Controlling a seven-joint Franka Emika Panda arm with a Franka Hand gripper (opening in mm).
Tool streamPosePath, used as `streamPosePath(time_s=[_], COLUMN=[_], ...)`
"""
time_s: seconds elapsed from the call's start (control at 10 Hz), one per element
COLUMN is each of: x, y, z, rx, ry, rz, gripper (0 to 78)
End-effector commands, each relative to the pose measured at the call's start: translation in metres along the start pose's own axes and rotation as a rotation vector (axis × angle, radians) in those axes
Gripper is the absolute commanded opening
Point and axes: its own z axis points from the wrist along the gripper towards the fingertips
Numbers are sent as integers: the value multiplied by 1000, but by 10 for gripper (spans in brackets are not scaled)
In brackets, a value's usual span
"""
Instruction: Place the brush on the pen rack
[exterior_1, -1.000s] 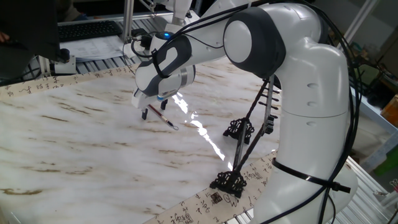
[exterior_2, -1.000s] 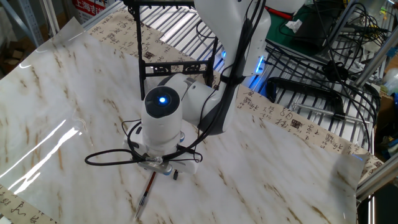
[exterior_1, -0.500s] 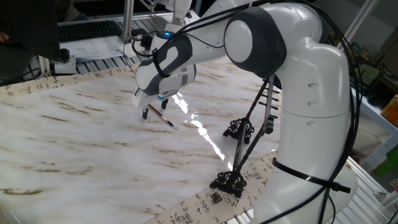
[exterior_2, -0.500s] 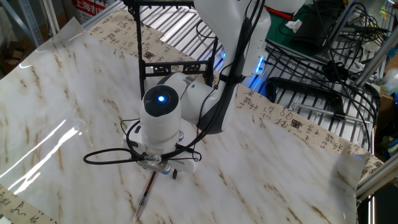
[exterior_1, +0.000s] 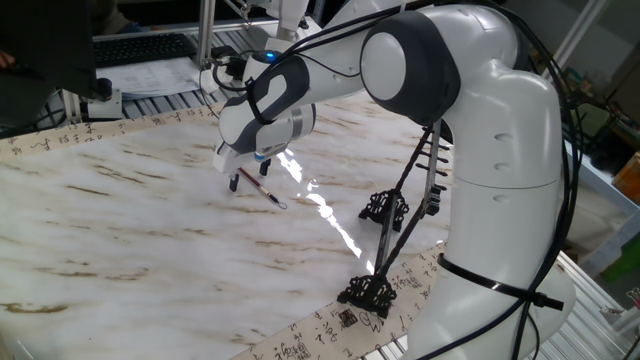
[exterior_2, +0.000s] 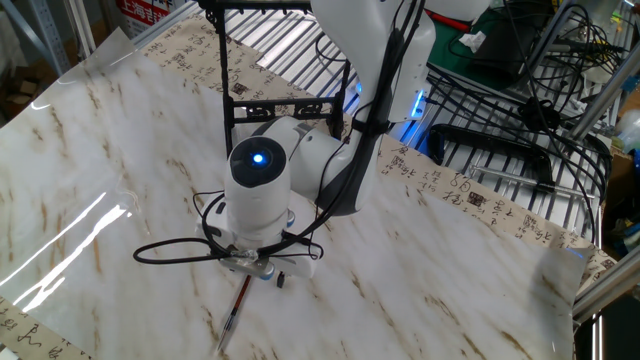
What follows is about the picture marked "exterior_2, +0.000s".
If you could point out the aluminium profile bar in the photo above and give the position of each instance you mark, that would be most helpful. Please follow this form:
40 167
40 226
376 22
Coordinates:
605 95
165 22
550 35
610 287

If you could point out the thin metal rod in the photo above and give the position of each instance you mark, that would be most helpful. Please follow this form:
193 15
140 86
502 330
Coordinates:
520 178

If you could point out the brown calligraphy brush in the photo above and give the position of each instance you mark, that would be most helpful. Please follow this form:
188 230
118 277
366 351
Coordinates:
234 312

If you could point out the glossy marble pattern mat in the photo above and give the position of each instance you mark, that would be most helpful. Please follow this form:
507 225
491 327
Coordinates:
375 280

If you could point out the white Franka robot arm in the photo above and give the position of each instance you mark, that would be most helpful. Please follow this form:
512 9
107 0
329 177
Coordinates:
257 205

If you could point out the grey steel shelf frame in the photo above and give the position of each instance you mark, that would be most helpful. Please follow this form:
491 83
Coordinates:
47 30

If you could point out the flat black box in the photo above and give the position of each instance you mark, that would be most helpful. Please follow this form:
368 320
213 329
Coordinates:
505 55

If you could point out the white crumpled paper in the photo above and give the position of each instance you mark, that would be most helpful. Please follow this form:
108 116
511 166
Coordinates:
472 41

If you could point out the green cutting mat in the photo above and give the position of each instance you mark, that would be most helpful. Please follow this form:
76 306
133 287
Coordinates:
450 60

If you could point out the beige calligraphy paper sheet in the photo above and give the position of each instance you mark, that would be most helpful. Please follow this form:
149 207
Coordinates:
450 190

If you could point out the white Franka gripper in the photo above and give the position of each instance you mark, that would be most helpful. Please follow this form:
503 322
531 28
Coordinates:
300 262

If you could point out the black carved pen rack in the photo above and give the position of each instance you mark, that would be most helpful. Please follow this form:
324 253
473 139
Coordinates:
228 130

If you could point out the brown cardboard box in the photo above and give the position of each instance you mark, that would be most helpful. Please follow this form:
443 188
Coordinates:
620 175

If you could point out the black round plug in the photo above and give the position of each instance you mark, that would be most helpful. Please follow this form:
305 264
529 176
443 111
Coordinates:
540 115

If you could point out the red white printed sign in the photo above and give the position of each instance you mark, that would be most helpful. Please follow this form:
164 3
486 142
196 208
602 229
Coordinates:
142 12

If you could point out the silver camera box blue end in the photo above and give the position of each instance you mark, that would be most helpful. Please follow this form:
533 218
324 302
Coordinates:
250 267

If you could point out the white post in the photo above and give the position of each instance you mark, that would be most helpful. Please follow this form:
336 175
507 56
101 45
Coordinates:
82 25

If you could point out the black bent clamp bracket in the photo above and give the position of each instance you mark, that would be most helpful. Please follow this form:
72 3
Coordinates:
480 135

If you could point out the brown cardboard scraps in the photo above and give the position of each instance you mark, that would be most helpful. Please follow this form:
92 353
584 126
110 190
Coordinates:
25 92

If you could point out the red pen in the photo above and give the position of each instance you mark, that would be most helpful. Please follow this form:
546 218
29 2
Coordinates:
457 25

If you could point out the clear plastic bottle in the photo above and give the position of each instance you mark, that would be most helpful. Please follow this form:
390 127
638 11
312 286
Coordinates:
630 130

